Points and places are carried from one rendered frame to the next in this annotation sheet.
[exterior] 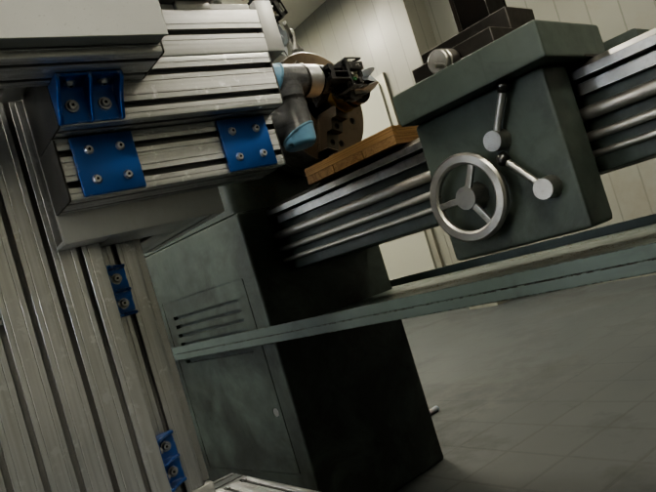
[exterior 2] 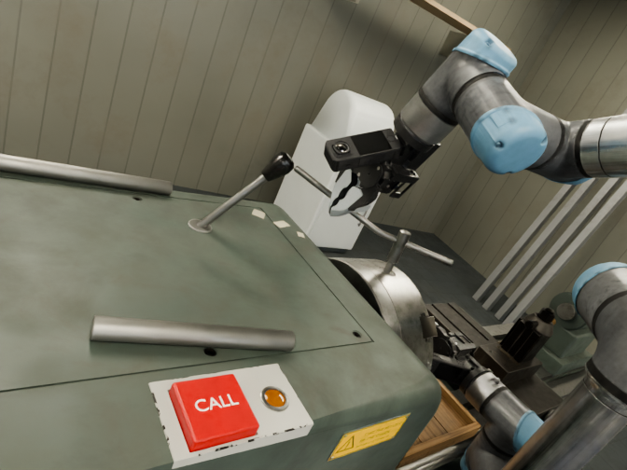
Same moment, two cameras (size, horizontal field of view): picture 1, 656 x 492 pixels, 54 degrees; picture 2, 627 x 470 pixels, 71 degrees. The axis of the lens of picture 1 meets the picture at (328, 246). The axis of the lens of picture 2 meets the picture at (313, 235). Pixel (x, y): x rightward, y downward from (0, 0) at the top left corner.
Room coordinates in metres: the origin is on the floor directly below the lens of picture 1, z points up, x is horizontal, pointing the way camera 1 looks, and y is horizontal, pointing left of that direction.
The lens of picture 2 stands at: (1.93, 0.69, 1.56)
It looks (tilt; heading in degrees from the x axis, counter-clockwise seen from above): 23 degrees down; 269
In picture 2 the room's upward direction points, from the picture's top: 25 degrees clockwise
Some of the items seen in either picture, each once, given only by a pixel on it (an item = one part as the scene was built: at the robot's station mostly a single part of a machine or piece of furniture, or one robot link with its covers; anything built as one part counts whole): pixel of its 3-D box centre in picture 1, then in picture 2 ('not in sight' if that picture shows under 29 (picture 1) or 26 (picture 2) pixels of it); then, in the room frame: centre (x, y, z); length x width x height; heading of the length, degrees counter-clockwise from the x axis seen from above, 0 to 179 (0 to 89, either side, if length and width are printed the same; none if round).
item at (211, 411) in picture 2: not in sight; (213, 410); (1.94, 0.41, 1.26); 0.06 x 0.06 x 0.02; 42
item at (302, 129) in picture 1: (288, 126); (489, 463); (1.41, 0.01, 0.98); 0.11 x 0.08 x 0.11; 83
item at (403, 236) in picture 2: (294, 49); (393, 258); (1.76, -0.07, 1.26); 0.02 x 0.02 x 0.12
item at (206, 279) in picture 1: (286, 354); not in sight; (2.04, 0.23, 0.43); 0.60 x 0.48 x 0.86; 42
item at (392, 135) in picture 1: (397, 149); (393, 384); (1.56, -0.23, 0.88); 0.36 x 0.30 x 0.04; 132
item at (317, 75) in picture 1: (308, 79); (484, 390); (1.46, -0.07, 1.09); 0.08 x 0.05 x 0.08; 40
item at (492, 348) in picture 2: (478, 44); (507, 360); (1.26, -0.40, 1.00); 0.20 x 0.10 x 0.05; 42
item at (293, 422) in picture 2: not in sight; (225, 424); (1.92, 0.39, 1.23); 0.13 x 0.08 x 0.06; 42
